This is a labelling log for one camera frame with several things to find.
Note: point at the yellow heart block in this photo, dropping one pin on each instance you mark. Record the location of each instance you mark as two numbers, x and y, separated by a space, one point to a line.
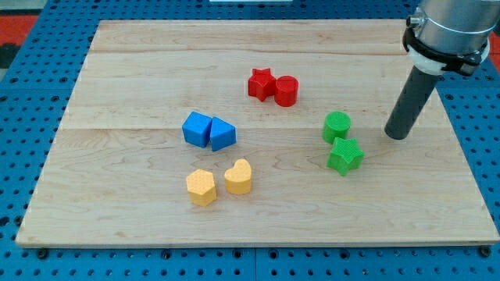
238 179

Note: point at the wooden board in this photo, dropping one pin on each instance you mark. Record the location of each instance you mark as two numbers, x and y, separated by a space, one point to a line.
115 176

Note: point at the blue triangle block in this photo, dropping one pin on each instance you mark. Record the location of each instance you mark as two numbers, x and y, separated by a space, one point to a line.
222 134

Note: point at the blue cube block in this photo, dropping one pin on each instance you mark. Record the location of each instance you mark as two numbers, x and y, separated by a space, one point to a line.
196 129

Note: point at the red star block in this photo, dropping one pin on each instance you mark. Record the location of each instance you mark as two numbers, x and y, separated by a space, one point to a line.
261 84

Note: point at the red cylinder block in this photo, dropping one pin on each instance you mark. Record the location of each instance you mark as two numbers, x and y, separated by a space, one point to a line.
286 91

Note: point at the yellow hexagon block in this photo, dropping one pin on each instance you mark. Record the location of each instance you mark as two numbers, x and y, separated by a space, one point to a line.
201 187

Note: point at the green cylinder block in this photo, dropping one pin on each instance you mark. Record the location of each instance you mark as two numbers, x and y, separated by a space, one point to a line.
336 124

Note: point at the green star block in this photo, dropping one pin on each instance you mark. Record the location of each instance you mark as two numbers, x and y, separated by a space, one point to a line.
345 155

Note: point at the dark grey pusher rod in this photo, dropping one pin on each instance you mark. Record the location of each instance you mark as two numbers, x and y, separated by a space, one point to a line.
413 97

